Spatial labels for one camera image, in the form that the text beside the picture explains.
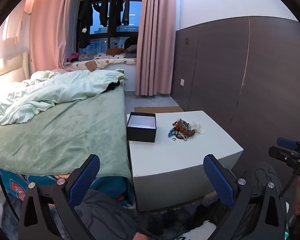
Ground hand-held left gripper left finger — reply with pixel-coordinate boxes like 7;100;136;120
18;154;101;240

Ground bed with green sheet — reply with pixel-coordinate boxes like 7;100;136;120
0;51;138;208

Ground black cloth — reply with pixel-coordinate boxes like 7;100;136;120
107;80;121;92

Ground black jewelry box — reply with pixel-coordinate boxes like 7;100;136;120
126;112;157;143

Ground pile of mixed jewelry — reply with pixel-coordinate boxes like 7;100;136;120
168;119;197;142

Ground dark pillows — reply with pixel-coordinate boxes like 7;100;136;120
124;37;138;58

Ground pink curtain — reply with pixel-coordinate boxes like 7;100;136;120
29;0;75;72
136;0;177;97

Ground person's left leg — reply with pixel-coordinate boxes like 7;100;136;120
74;189;150;240

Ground window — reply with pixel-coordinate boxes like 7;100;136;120
74;0;143;55

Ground flat brown cardboard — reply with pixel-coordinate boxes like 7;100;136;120
133;106;185;113

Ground pale green duvet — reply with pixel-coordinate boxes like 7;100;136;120
0;69;128;126

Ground brown plush toy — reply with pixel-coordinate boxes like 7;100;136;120
106;44;123;55

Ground pink and grey clothes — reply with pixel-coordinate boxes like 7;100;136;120
67;52;95;62

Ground white low table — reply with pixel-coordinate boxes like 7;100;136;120
127;110;244;212

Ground white fuzzy cloth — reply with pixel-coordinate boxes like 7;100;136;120
189;220;217;240

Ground dark fluffy rug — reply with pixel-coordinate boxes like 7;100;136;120
137;200;223;240

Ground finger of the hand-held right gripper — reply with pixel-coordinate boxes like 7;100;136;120
268;145;300;172
277;137;300;153

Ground white gauze pouch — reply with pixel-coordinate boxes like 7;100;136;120
189;121;206;135

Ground black cable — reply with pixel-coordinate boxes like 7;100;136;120
279;142;300;199

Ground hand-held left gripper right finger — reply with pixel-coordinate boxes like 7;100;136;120
203;154;288;240

